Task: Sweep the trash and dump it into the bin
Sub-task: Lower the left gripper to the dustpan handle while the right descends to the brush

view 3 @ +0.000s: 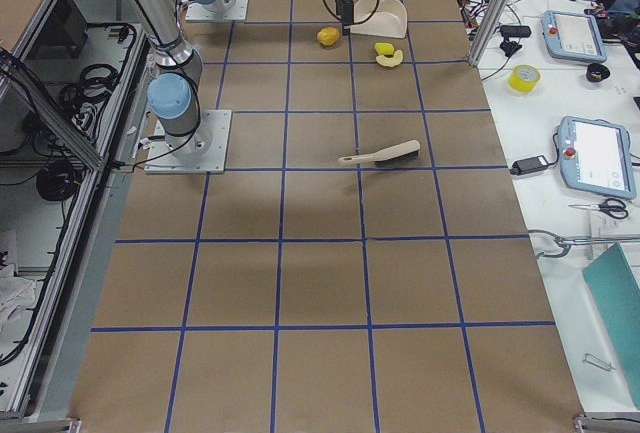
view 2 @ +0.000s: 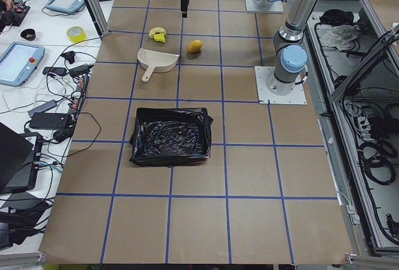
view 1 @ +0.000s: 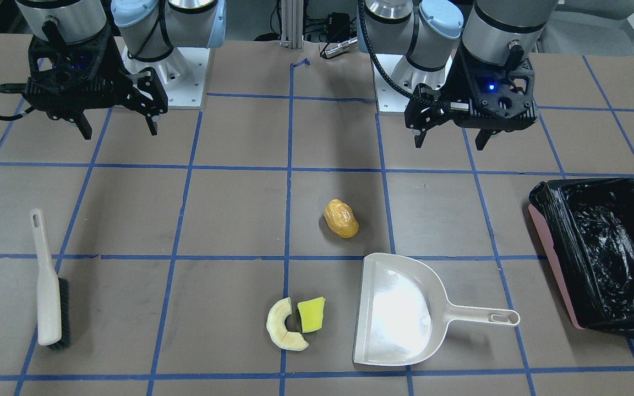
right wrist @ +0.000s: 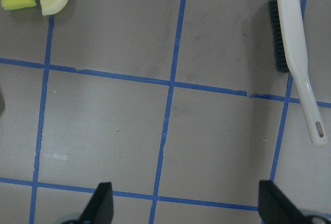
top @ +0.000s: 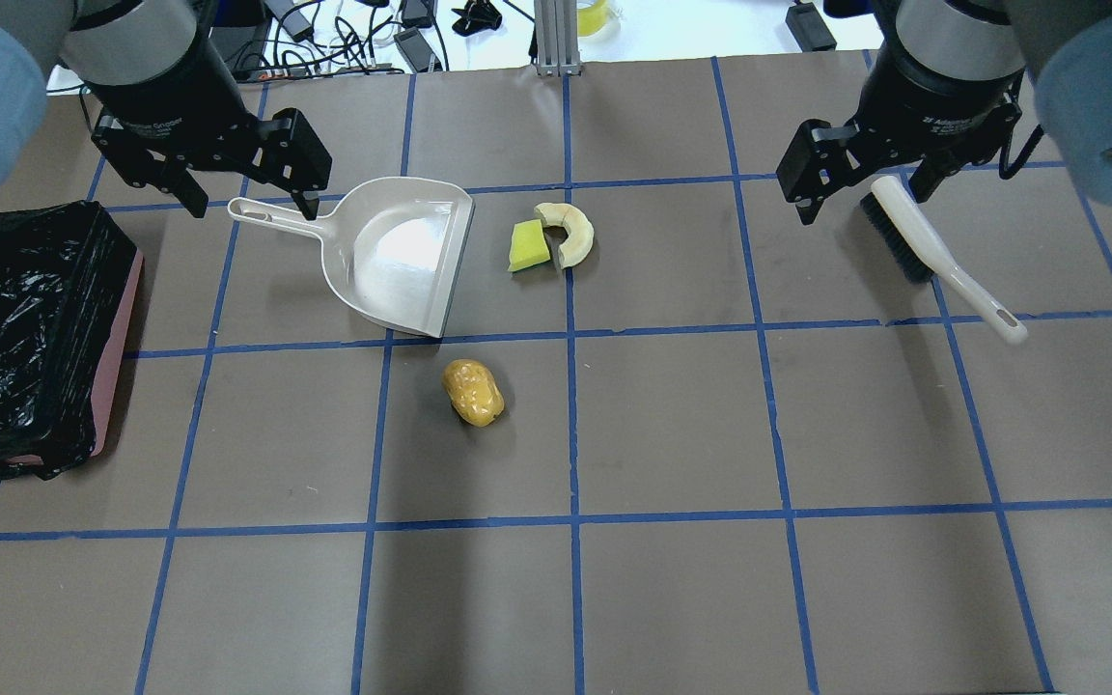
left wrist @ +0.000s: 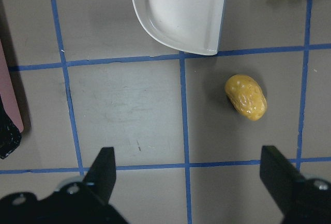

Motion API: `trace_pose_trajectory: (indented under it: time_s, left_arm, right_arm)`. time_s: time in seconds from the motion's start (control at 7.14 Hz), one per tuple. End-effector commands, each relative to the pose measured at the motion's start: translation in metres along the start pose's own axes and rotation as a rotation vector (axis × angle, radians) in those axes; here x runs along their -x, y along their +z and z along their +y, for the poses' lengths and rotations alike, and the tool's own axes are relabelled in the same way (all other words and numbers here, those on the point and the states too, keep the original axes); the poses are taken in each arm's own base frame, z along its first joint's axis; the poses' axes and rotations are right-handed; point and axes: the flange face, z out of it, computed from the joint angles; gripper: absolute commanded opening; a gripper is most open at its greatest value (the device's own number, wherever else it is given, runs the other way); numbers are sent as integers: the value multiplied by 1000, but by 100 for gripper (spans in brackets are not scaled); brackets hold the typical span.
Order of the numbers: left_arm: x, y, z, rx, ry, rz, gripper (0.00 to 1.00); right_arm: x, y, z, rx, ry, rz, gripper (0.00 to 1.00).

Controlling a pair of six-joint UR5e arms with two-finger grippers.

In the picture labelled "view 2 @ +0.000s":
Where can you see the white crumpled cloth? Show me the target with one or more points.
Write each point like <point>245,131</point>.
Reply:
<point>340,37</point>

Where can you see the cream crescent bread piece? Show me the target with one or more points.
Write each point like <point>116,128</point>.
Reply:
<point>156,30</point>

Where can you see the yellow sponge piece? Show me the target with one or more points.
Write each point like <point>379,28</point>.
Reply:
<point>159,37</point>

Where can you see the yellow ball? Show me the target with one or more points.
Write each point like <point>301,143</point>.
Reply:
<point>195,46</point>

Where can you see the black laptop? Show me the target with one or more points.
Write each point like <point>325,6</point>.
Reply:
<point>20,156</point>

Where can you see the yellow tape roll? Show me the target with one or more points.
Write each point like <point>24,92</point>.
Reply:
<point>76,34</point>

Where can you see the blue teach pendant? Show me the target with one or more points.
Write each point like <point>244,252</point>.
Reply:
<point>65,6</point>
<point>18,62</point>

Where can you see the black bag lined bin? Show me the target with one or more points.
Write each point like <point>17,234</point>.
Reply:
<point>171,136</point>

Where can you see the black power adapter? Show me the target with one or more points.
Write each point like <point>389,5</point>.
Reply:
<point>50,121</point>

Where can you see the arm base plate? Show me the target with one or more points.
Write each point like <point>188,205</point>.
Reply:
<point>264,6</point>
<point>271,91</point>

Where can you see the blue teach pendant near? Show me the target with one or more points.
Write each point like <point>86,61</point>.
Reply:
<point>18,62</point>

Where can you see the aluminium frame post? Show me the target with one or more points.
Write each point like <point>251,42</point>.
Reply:
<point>97,17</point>

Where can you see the blue teach pendant far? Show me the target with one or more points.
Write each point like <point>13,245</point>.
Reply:
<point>65,6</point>

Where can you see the beige plastic dustpan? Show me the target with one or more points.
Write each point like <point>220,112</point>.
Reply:
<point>154,61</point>

